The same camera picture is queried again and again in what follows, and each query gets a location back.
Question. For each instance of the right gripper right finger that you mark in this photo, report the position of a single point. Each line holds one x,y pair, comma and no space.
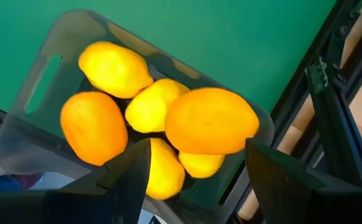
293,193

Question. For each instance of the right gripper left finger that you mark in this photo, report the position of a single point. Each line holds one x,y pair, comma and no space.
122,186

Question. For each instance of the yellow lemon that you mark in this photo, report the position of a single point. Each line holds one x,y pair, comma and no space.
115,70
153,105
165,169

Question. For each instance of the orange oval fruit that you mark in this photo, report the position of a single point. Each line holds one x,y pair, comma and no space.
94,127
212,121
201,165

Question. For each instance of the smoky grey plastic bin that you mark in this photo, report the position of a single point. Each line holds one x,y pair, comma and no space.
31,140

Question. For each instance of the green table mat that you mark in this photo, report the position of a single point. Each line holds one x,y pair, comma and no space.
199,37

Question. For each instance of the black metal table frame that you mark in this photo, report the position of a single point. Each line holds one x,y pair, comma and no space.
330,130

